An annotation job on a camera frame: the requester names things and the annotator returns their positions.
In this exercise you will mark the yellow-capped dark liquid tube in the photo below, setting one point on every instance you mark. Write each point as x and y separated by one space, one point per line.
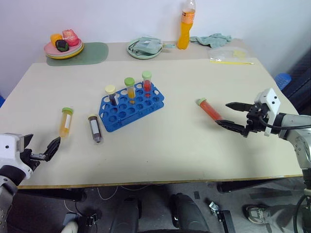
112 95

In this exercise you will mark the pink toy food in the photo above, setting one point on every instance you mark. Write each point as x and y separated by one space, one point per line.
71 37

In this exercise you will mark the black and green ball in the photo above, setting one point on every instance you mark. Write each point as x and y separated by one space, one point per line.
62 45

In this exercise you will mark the yellow plate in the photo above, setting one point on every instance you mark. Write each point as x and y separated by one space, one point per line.
65 57

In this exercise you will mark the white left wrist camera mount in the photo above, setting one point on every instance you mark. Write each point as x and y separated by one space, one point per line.
7 150

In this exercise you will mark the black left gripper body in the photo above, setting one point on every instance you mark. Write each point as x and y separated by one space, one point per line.
29 157

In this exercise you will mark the light green fabric pouch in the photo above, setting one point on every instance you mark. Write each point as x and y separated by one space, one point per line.
148 46

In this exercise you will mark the blue bottle cap object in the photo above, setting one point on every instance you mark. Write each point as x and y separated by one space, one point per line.
283 81

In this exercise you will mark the clear plastic zip bag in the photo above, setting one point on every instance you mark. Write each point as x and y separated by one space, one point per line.
226 54

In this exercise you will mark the green placemat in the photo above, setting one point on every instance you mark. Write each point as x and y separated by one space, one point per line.
94 54

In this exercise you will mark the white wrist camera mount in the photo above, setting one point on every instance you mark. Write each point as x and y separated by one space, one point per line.
7 150
271 102

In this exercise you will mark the caster wheel with bracket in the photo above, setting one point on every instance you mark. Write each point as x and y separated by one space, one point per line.
224 218

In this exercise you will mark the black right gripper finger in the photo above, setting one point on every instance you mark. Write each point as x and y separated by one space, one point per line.
232 125
239 106

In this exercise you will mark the dark rounded shape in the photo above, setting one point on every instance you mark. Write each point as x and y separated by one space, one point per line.
188 213

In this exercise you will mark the green-capped orange liquid tube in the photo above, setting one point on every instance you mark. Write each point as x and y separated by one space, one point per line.
130 88

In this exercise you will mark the crumpled light green cloth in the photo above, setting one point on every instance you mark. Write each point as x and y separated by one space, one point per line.
213 40

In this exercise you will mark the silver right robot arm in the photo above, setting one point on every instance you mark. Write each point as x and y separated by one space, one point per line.
300 140

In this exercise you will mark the black chair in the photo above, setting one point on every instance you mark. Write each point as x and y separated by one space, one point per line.
301 80

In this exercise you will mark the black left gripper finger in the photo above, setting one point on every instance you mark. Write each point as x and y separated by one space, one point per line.
52 148
27 140

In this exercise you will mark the brown-capped dark liquid tube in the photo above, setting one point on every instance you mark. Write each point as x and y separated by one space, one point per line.
95 128

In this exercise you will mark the thin yellow stick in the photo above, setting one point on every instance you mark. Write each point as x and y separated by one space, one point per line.
230 62

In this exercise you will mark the green-capped red liquid tube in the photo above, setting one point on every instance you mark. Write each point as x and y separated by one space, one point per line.
147 82

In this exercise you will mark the small black caster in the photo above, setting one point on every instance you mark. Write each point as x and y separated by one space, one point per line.
91 219

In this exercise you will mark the orange toy food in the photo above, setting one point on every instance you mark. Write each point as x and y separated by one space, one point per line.
55 38

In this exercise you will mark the blue object at table edge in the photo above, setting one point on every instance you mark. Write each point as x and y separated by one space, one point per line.
2 100

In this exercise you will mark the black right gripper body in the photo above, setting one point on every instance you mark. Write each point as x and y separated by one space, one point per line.
253 116

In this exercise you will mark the blue test tube rack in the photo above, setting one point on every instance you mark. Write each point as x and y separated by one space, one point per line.
136 114

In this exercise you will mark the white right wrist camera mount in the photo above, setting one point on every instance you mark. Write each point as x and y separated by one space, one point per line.
271 102

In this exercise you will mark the green-capped yellow liquid tube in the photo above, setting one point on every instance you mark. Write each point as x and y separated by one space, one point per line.
65 122

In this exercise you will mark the orange drink plastic bottle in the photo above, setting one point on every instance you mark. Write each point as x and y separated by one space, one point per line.
185 34

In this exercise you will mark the light green plate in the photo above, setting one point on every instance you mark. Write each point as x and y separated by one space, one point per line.
136 54

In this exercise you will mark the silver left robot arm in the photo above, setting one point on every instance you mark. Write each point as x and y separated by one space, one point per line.
6 194

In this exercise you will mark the green-capped red-orange liquid tube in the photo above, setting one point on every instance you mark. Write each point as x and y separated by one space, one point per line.
210 109

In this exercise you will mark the grey sneaker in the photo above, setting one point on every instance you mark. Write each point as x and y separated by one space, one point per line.
255 213

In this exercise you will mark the pink plate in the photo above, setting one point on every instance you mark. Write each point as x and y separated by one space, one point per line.
49 48

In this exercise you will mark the black table crossbar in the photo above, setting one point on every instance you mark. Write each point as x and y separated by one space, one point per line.
255 185
53 194

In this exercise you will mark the white rounded foot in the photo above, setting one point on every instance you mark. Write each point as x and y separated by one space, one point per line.
70 227

